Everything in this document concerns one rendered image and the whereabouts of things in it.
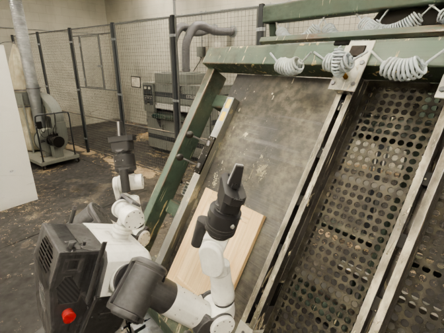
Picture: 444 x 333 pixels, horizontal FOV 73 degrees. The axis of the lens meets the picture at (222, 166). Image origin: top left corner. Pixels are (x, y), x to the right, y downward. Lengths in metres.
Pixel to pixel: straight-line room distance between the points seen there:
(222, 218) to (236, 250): 0.50
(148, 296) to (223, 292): 0.23
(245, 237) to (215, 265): 0.41
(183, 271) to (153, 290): 0.61
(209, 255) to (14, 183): 4.24
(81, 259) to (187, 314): 0.33
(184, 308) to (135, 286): 0.16
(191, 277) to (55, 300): 0.64
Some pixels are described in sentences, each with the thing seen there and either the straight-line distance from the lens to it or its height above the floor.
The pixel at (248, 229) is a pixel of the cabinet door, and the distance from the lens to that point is 1.25.
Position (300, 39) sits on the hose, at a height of 1.95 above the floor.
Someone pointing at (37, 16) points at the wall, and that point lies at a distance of 9.72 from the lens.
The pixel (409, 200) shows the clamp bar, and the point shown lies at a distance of 0.99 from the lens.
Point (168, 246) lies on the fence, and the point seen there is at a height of 1.03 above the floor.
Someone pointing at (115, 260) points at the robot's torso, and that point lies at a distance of 0.94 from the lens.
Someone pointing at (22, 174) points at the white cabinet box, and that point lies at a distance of 4.90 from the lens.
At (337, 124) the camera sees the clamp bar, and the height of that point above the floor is 1.67.
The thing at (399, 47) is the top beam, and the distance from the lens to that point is 1.18.
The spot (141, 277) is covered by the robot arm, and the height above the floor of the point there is 1.35.
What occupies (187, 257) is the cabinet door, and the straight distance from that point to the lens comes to 1.46.
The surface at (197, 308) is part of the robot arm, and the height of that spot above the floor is 1.21.
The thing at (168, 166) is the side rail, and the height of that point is 1.33.
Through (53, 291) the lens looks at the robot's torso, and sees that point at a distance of 0.96.
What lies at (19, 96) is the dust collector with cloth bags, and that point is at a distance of 6.86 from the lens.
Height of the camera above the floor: 1.88
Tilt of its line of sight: 20 degrees down
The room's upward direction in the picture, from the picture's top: straight up
